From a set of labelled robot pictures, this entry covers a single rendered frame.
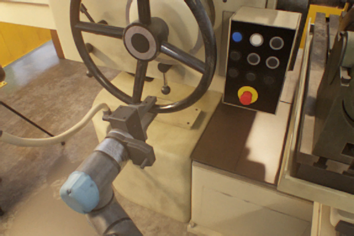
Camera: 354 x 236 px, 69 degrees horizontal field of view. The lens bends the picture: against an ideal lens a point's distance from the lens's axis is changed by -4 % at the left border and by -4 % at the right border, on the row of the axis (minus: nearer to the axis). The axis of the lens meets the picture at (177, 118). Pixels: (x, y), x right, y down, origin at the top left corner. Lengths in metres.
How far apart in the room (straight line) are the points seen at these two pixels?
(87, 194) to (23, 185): 1.71
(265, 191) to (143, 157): 0.77
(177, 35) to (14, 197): 1.77
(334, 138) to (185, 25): 0.47
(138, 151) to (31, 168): 1.79
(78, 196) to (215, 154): 0.84
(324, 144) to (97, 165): 0.57
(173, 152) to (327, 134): 0.74
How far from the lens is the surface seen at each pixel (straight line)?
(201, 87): 0.60
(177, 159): 1.28
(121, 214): 0.61
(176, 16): 0.68
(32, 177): 2.25
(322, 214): 1.08
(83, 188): 0.54
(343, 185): 0.93
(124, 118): 0.60
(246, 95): 0.71
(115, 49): 1.00
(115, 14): 0.94
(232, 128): 1.40
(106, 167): 0.56
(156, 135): 1.38
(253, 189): 1.25
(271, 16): 0.69
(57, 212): 1.98
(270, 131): 1.43
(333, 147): 0.80
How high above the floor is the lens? 1.56
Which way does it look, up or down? 41 degrees down
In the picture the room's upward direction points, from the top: 2 degrees counter-clockwise
